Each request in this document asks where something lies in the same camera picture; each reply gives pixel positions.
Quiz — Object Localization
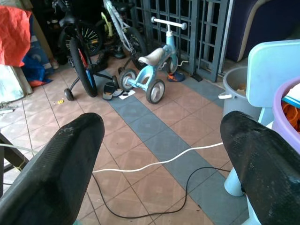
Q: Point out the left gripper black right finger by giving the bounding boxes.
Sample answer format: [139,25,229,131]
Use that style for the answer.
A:
[219,110,300,225]

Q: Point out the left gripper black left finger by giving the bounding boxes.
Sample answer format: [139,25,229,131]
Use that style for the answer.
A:
[0,112,105,225]

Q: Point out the white cloth with blue trim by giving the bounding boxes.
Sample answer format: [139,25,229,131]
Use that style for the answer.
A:
[282,89,300,105]

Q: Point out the dark metal stand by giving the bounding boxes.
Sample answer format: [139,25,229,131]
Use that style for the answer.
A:
[0,133,30,195]

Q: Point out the purple plastic basin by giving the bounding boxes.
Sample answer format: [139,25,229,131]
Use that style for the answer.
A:
[271,76,300,150]

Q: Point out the orange garment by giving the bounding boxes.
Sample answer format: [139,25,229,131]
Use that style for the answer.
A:
[282,102,300,132]

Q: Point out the grey plastic bucket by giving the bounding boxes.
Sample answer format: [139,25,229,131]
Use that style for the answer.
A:
[218,66,261,119]

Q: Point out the light blue plastic chair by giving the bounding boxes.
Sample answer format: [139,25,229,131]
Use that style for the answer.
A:
[224,39,300,225]

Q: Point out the white plastic sheet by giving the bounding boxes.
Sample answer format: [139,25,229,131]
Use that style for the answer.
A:
[0,64,25,104]

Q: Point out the white paper sheet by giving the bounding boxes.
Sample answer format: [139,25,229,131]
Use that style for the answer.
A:
[118,90,136,99]

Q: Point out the black children's bicycle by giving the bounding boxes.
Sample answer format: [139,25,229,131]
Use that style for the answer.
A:
[52,0,120,102]

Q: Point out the blue printed bag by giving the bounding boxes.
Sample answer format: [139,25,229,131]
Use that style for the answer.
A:
[22,14,53,87]

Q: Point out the orange and blue shoe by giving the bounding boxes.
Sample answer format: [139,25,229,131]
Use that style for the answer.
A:
[167,72,186,83]

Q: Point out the light blue toddler tricycle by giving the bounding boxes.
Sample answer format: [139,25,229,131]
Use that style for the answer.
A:
[119,16,188,105]

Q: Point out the red orange tarp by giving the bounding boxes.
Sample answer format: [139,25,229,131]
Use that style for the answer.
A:
[0,5,32,68]

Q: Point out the blue grey metal gate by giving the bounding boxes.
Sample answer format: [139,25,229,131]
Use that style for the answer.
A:
[131,0,232,83]

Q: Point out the navy armchair with beige trim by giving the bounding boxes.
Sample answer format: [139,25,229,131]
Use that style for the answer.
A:
[226,0,300,63]

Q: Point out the white grey bicycle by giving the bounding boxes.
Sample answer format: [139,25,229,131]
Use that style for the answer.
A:
[100,0,148,71]

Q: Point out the thin black floor cable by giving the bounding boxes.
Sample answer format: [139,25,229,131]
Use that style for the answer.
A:
[92,166,232,219]

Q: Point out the white power cable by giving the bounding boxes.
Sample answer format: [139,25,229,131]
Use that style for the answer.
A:
[92,142,224,173]

